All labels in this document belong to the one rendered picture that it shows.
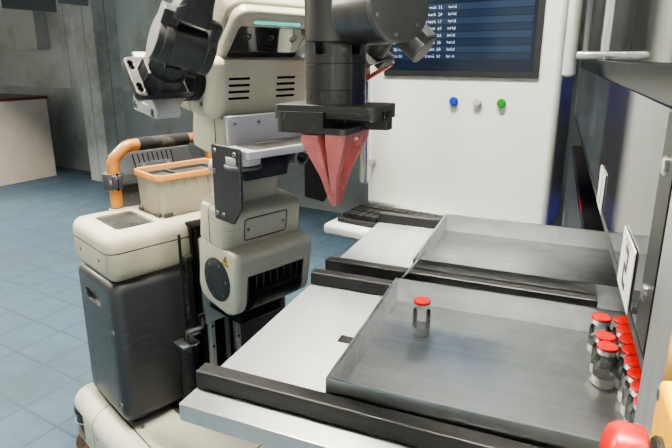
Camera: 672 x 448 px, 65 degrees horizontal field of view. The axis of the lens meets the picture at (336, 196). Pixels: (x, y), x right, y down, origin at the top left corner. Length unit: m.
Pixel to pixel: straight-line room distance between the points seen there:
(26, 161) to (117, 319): 4.89
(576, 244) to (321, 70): 0.70
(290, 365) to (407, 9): 0.40
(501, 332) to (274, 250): 0.65
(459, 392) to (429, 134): 0.93
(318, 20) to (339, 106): 0.08
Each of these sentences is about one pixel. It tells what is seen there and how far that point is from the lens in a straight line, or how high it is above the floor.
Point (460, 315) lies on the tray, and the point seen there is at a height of 0.88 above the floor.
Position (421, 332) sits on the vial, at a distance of 0.68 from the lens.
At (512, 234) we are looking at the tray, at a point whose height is 0.89.
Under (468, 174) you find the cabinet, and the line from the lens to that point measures 1.40.
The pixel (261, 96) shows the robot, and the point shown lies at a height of 1.14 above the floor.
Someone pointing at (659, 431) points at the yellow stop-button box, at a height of 1.01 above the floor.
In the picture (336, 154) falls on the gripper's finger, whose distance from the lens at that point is 0.49.
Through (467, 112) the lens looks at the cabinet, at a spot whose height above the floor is 1.08.
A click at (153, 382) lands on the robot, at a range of 1.54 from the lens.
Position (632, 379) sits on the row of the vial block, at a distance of 0.59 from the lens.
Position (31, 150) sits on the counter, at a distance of 6.25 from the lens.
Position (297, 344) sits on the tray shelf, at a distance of 0.66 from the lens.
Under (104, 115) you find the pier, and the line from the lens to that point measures 5.67.
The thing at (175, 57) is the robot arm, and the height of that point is 1.22.
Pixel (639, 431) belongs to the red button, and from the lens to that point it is 0.36.
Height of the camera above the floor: 1.22
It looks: 15 degrees down
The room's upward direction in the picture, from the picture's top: straight up
